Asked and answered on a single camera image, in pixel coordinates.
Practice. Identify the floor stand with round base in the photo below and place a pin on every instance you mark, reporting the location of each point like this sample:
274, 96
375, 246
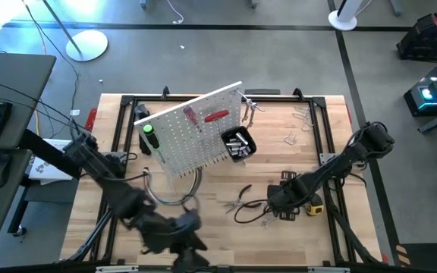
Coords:
87, 45

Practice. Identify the white paper tag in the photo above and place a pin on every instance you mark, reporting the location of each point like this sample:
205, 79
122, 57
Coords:
75, 112

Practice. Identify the black upright post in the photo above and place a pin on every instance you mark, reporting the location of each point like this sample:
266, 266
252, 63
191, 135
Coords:
51, 153

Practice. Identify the black crate with red lid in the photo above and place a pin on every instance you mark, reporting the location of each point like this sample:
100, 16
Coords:
431, 38

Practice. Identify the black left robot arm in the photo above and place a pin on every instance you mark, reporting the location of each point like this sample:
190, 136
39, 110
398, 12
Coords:
104, 170

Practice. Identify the white perforated peg board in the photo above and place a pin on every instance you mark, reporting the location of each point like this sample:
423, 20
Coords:
188, 140

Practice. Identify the green and black screwdriver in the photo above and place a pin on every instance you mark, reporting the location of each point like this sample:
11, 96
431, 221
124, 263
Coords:
151, 138

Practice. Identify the black aluminium table frame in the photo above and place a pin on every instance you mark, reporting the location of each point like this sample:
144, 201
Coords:
332, 227

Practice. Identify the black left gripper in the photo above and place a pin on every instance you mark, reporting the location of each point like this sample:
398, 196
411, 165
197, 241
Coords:
165, 227

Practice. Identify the clear red Husky screwdriver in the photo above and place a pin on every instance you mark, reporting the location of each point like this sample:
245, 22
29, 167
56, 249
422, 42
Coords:
191, 117

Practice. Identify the red clamp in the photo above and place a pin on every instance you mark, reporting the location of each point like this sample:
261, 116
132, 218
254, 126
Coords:
384, 258
91, 118

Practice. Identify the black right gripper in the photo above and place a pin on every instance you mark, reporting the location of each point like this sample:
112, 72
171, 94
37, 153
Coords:
285, 197

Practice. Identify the grey furniture leg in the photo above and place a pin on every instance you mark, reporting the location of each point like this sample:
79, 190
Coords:
395, 7
143, 4
254, 3

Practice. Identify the computer with coloured lights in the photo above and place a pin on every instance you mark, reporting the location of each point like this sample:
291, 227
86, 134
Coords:
427, 93

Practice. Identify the black plastic bin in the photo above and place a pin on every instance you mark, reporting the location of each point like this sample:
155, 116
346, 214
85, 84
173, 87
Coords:
252, 144

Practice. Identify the yellow black tape measure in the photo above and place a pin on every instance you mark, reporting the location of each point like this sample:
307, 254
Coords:
314, 208

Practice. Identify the tower fan on round base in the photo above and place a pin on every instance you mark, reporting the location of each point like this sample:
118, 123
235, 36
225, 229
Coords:
341, 21

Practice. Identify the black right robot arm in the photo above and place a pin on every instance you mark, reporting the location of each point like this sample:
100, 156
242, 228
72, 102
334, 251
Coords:
340, 163

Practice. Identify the long chrome socket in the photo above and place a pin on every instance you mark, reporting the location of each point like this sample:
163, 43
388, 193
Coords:
242, 138

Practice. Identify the black mat with orange stripes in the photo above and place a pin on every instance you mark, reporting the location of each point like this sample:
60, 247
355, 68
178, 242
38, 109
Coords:
431, 259

